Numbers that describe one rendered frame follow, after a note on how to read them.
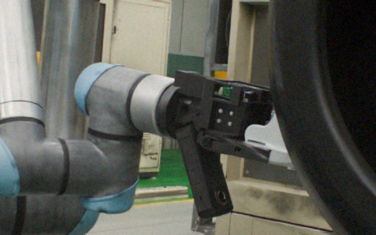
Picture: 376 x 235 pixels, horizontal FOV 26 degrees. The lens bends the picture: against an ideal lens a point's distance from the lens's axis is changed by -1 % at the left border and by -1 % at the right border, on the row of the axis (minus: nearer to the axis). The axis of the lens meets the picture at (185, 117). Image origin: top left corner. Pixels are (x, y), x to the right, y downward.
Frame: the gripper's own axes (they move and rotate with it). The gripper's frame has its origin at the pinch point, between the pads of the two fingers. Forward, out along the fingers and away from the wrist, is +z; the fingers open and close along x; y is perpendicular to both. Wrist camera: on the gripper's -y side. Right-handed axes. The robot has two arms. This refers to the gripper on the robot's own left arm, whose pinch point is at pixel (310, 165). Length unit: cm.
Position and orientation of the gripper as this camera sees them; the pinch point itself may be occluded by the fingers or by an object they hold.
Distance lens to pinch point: 90.0
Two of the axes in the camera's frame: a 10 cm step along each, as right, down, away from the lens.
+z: 7.7, 2.1, -6.1
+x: 6.2, 0.1, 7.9
